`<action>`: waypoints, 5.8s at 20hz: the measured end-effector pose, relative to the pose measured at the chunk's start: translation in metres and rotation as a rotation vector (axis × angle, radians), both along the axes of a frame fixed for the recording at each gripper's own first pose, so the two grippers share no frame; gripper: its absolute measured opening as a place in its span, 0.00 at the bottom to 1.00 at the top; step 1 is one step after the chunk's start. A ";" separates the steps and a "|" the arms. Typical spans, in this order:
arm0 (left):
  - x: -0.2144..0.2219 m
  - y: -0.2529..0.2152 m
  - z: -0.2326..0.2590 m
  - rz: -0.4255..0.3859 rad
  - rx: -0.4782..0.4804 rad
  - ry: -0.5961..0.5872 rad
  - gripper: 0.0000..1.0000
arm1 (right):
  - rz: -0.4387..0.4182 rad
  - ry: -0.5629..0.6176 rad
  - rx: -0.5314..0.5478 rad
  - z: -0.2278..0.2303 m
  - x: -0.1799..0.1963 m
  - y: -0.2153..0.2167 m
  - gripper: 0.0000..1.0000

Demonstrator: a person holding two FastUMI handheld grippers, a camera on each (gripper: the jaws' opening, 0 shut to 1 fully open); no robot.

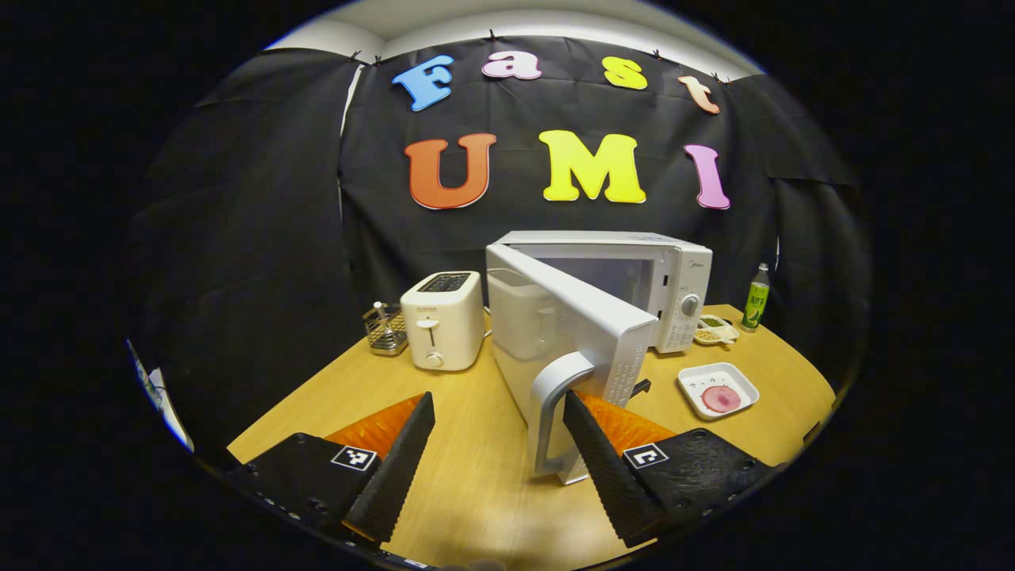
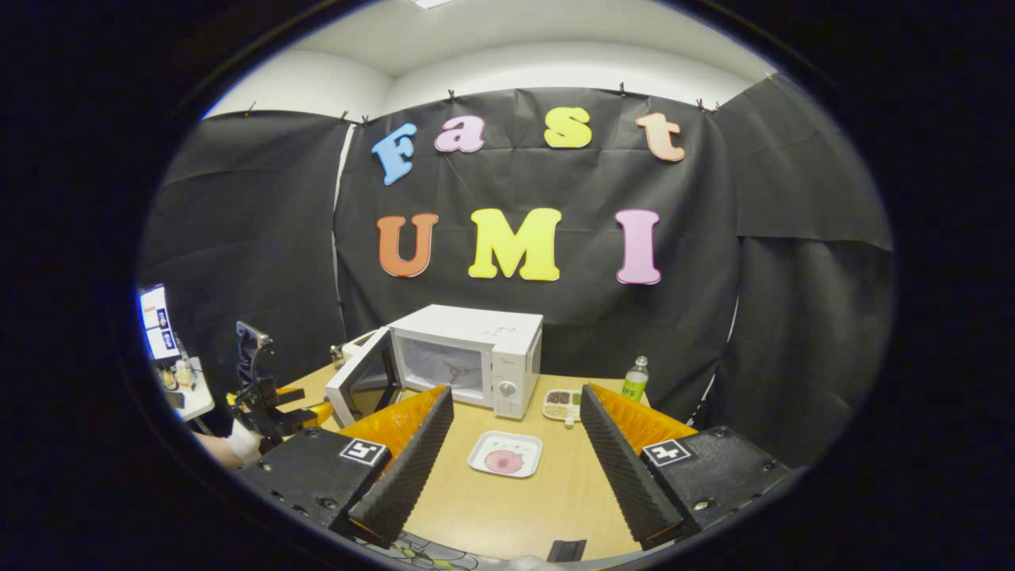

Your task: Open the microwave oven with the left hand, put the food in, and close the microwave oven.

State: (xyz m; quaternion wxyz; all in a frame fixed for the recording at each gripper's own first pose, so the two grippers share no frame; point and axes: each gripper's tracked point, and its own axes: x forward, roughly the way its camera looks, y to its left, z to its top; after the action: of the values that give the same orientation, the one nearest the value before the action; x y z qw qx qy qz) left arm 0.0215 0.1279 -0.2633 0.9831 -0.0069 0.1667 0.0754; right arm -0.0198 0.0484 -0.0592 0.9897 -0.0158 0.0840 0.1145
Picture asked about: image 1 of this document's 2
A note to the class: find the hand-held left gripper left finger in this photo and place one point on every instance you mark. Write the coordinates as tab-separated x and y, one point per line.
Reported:
396	476

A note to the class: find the black backdrop cloth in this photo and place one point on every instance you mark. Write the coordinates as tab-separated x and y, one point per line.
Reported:
515	111

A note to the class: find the pink ham slice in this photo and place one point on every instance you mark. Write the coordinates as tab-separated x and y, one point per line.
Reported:
721	399

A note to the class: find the white toaster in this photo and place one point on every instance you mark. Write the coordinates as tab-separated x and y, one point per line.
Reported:
444	333

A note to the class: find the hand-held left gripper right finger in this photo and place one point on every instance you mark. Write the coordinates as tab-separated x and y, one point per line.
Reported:
610	476

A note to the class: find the white divided bean dish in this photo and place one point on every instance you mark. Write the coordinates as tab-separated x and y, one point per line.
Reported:
718	325

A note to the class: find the white square plate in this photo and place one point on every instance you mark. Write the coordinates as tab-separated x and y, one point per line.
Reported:
696	379

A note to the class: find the white microwave oven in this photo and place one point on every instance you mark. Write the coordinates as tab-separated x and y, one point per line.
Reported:
587	317

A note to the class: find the white paper sheets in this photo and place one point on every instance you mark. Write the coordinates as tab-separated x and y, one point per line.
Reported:
162	396

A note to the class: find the green drink bottle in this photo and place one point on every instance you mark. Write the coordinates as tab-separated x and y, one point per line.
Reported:
756	305

